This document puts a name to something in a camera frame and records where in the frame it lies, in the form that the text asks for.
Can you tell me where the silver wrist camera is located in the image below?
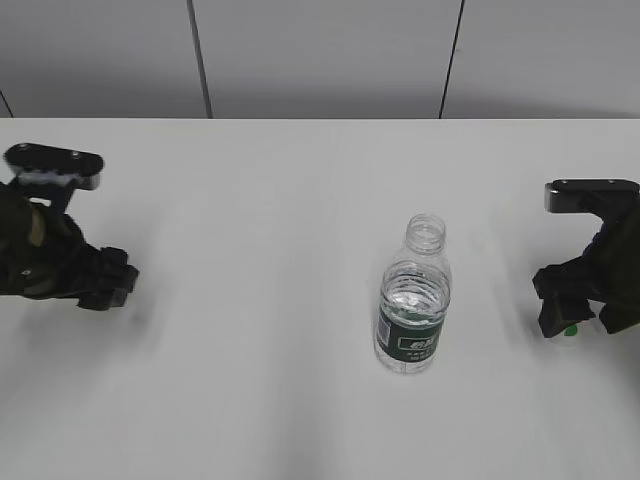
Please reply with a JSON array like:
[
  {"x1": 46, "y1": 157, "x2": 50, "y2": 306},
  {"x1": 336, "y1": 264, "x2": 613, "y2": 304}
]
[
  {"x1": 544, "y1": 179, "x2": 639, "y2": 219},
  {"x1": 4, "y1": 143, "x2": 104, "y2": 191}
]

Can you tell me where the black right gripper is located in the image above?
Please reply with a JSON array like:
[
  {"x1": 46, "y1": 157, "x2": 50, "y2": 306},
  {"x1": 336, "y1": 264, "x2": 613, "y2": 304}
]
[{"x1": 532, "y1": 198, "x2": 640, "y2": 338}]

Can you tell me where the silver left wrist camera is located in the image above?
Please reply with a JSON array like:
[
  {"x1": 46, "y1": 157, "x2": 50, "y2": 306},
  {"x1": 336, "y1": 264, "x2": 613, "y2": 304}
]
[{"x1": 4, "y1": 143, "x2": 104, "y2": 191}]

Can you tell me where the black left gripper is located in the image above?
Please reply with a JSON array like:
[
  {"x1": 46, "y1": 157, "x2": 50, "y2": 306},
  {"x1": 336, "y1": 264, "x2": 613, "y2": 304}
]
[{"x1": 1, "y1": 179, "x2": 139, "y2": 310}]

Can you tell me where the clear cestbon water bottle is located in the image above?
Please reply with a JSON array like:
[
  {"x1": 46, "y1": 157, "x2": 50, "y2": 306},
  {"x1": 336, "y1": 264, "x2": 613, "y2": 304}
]
[{"x1": 373, "y1": 214, "x2": 452, "y2": 375}]

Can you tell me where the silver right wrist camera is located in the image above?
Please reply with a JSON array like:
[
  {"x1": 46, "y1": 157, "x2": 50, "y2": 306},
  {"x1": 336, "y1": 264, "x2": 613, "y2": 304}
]
[{"x1": 544, "y1": 179, "x2": 639, "y2": 219}]

